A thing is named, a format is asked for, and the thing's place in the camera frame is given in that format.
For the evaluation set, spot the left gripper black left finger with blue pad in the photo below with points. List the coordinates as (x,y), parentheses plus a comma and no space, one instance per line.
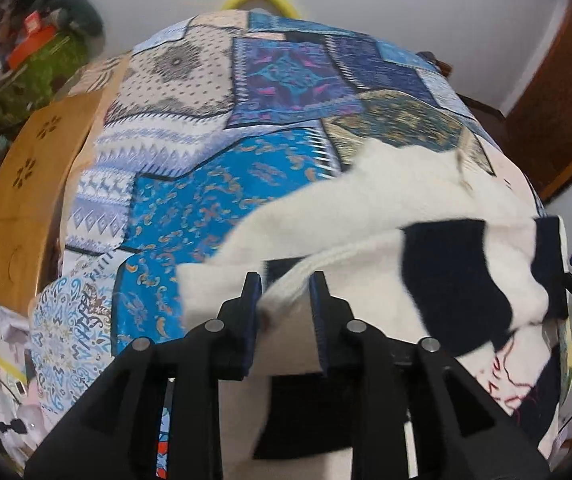
(113,430)

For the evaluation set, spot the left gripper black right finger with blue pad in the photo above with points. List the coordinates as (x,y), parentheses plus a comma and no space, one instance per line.
(416,404)

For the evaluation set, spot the black and white striped sweater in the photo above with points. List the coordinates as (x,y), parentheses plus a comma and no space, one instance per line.
(420,244)

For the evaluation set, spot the papers beside bed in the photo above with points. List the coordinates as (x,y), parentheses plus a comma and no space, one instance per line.
(23,424)

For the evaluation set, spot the brown wooden door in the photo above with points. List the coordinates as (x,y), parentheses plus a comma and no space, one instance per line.
(539,127)

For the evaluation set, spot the wooden lap desk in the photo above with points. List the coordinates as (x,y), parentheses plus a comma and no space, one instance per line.
(33,177)

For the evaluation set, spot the blue patchwork bedspread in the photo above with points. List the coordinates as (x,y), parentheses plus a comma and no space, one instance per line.
(213,118)

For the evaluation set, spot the green laundry basket with clutter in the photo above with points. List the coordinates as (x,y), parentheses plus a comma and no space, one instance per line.
(42,44)

